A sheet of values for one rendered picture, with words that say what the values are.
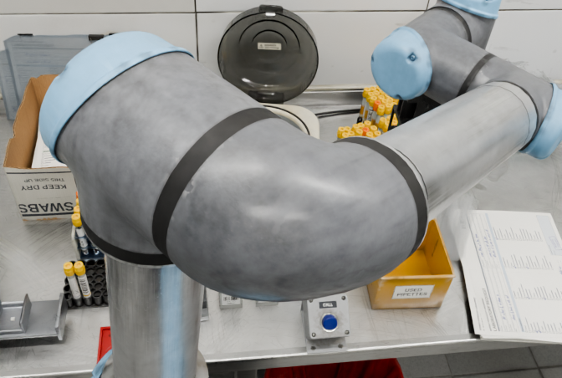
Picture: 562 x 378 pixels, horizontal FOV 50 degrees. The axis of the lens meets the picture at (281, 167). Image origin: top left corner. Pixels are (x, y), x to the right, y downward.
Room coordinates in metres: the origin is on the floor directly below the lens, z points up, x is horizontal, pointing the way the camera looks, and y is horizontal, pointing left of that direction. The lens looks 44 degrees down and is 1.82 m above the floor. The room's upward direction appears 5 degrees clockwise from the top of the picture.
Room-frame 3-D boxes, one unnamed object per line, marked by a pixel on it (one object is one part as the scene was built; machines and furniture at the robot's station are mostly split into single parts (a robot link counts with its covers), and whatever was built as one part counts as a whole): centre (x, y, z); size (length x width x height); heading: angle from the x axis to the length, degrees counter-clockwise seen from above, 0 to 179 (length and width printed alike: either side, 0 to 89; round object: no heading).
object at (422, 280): (0.68, -0.24, 0.93); 0.13 x 0.13 x 0.10; 8
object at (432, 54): (0.59, -0.16, 1.43); 0.11 x 0.11 x 0.08; 51
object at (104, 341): (0.50, 0.25, 0.88); 0.07 x 0.07 x 0.01; 10
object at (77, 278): (0.62, 0.28, 0.93); 0.17 x 0.09 x 0.11; 101
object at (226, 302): (0.61, 0.07, 0.91); 0.05 x 0.04 x 0.07; 10
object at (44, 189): (0.91, 0.41, 0.95); 0.29 x 0.25 x 0.15; 10
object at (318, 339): (0.58, -0.09, 0.92); 0.13 x 0.07 x 0.08; 10
